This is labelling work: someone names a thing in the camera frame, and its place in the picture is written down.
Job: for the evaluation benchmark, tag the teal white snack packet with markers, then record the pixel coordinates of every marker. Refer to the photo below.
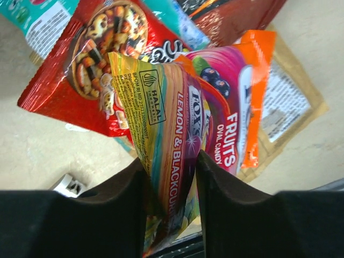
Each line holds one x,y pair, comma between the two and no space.
42,22

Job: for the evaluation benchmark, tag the tan snack bag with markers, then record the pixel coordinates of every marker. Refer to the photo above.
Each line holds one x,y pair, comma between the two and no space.
290,104

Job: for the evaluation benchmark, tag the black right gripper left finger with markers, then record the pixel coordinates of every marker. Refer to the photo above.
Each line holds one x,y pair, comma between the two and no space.
105,221

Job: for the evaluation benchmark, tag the red white snack packet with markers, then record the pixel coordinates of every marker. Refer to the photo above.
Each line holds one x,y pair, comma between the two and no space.
223,22

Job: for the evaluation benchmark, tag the orange pink fruits candy packet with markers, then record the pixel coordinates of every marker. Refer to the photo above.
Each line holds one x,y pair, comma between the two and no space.
234,82

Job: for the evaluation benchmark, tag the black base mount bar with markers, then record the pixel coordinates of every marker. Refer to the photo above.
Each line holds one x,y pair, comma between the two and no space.
190,246

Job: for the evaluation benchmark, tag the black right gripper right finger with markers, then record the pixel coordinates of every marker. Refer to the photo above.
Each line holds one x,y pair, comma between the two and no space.
241,221

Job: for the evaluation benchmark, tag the colourful fruit candy packet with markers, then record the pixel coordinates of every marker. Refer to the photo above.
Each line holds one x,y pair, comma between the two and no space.
168,117

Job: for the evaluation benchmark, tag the red orange candy packet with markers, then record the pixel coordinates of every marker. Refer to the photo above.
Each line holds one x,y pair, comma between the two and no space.
74,82

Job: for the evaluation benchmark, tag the small white stapler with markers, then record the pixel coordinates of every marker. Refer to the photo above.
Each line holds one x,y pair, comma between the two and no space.
69,186

